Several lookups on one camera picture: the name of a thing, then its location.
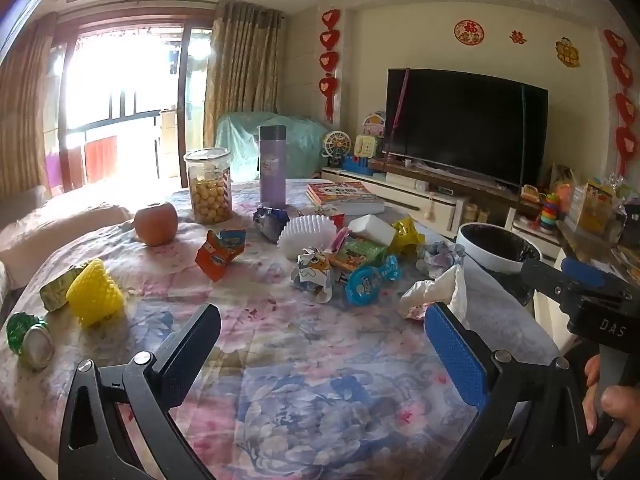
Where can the white foam block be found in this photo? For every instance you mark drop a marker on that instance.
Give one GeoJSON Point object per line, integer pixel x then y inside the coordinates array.
{"type": "Point", "coordinates": [372, 229]}

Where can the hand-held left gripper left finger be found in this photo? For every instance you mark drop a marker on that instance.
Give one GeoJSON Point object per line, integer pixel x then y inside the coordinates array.
{"type": "Point", "coordinates": [192, 345]}

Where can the red cover picture book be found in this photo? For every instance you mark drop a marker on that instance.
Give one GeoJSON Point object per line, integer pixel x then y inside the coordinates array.
{"type": "Point", "coordinates": [340, 191]}

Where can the red apple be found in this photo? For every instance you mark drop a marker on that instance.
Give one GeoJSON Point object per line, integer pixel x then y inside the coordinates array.
{"type": "Point", "coordinates": [156, 224]}

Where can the clear snack jar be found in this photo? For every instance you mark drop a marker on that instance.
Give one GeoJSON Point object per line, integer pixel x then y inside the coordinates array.
{"type": "Point", "coordinates": [210, 195]}

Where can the crumpled cartoon wrapper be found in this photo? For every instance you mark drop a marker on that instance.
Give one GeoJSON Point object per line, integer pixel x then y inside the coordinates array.
{"type": "Point", "coordinates": [312, 272]}

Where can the blue silver wrapper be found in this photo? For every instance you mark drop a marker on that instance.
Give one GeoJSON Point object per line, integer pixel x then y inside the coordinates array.
{"type": "Point", "coordinates": [270, 222]}

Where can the white foam fruit net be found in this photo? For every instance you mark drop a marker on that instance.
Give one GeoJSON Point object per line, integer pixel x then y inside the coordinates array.
{"type": "Point", "coordinates": [305, 237]}

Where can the pink hanging tassel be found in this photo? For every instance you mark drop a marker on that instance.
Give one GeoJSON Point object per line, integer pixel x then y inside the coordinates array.
{"type": "Point", "coordinates": [428, 207]}

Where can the crumpled grey paper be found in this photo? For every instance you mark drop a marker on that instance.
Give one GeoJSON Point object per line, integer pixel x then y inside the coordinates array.
{"type": "Point", "coordinates": [440, 257]}

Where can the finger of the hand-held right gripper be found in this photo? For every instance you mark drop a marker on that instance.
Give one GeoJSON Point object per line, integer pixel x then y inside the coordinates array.
{"type": "Point", "coordinates": [585, 271]}
{"type": "Point", "coordinates": [542, 272]}

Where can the beige sofa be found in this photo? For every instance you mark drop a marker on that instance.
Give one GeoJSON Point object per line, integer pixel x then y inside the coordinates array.
{"type": "Point", "coordinates": [55, 225]}

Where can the small red white box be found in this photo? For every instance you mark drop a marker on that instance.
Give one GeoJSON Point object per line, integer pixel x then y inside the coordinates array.
{"type": "Point", "coordinates": [337, 220]}

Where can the stacked round containers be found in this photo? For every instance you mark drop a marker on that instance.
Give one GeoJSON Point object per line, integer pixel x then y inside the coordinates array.
{"type": "Point", "coordinates": [468, 212]}

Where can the ferris wheel toy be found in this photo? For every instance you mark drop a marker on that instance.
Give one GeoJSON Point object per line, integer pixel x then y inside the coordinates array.
{"type": "Point", "coordinates": [334, 147]}

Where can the blue toy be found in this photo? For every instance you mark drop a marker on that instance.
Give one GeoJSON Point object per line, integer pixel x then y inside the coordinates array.
{"type": "Point", "coordinates": [357, 165]}

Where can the flattened yellow green carton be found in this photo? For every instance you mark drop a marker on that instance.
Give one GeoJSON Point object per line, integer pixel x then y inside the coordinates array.
{"type": "Point", "coordinates": [57, 290]}

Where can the green drink can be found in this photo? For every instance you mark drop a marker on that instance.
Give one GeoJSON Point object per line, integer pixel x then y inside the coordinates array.
{"type": "Point", "coordinates": [32, 345]}

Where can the colourful arch toy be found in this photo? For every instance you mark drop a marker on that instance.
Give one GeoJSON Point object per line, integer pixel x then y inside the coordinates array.
{"type": "Point", "coordinates": [373, 124]}

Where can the toy cash register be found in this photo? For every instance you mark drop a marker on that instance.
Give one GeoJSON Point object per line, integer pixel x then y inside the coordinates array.
{"type": "Point", "coordinates": [531, 193]}

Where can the yellow toy box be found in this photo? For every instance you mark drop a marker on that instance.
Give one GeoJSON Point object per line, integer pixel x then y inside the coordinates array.
{"type": "Point", "coordinates": [592, 207]}

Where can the yellow wrapper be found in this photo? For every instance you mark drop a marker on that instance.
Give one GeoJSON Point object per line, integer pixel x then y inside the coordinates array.
{"type": "Point", "coordinates": [406, 235]}

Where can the crumpled white tissue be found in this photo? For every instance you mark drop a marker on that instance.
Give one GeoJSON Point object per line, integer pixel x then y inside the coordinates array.
{"type": "Point", "coordinates": [440, 290]}

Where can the crushed orange carton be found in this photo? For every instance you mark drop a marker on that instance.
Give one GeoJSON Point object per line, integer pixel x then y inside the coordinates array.
{"type": "Point", "coordinates": [215, 257]}

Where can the black television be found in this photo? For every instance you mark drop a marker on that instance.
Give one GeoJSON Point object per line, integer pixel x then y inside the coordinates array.
{"type": "Point", "coordinates": [465, 120]}

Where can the teal covered armchair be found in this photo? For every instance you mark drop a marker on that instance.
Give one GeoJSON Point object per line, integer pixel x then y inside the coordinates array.
{"type": "Point", "coordinates": [240, 132]}

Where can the small red wall decal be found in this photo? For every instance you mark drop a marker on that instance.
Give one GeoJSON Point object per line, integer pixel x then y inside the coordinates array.
{"type": "Point", "coordinates": [515, 36]}

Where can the thick white-edged book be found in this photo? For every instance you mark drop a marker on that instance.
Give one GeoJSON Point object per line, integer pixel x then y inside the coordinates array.
{"type": "Point", "coordinates": [360, 208]}

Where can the green drink carton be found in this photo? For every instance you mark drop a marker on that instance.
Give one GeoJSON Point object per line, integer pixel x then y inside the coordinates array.
{"type": "Point", "coordinates": [357, 255]}

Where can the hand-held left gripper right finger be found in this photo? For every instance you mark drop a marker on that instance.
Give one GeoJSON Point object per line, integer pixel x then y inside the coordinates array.
{"type": "Point", "coordinates": [455, 355]}

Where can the white bin with black liner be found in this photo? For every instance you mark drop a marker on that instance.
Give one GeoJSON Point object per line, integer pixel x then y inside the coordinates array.
{"type": "Point", "coordinates": [480, 255]}

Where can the yellow foam fruit net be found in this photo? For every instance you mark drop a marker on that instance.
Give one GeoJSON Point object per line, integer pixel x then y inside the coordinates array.
{"type": "Point", "coordinates": [95, 292]}

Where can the person's right hand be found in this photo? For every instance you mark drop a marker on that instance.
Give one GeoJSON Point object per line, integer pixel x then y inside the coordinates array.
{"type": "Point", "coordinates": [625, 405]}

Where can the patterned gift bag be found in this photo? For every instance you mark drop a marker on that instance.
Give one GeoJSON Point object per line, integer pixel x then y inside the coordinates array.
{"type": "Point", "coordinates": [562, 177]}

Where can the yellow green toy phone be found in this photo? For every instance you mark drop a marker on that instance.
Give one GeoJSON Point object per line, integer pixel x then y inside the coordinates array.
{"type": "Point", "coordinates": [365, 146]}

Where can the purple thermos bottle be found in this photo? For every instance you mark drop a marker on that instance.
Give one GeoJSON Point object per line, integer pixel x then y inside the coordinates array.
{"type": "Point", "coordinates": [271, 170]}

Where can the beige patterned curtain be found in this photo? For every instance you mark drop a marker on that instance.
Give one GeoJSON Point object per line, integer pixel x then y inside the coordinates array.
{"type": "Point", "coordinates": [22, 110]}
{"type": "Point", "coordinates": [242, 70]}

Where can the white television cabinet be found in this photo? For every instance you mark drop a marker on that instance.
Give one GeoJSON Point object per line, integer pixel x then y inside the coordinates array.
{"type": "Point", "coordinates": [400, 195]}

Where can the yellow figure wall decal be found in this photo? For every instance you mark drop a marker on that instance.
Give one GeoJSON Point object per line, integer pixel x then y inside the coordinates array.
{"type": "Point", "coordinates": [567, 52]}

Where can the blue plastic toy package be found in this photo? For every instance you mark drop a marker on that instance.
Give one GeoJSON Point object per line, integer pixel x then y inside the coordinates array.
{"type": "Point", "coordinates": [367, 280]}

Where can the round red paper decoration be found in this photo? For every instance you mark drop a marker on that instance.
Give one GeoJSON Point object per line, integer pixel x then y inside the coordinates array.
{"type": "Point", "coordinates": [468, 32]}

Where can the wooden balcony door frame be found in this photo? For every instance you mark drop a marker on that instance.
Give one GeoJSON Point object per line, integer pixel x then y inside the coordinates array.
{"type": "Point", "coordinates": [62, 110]}

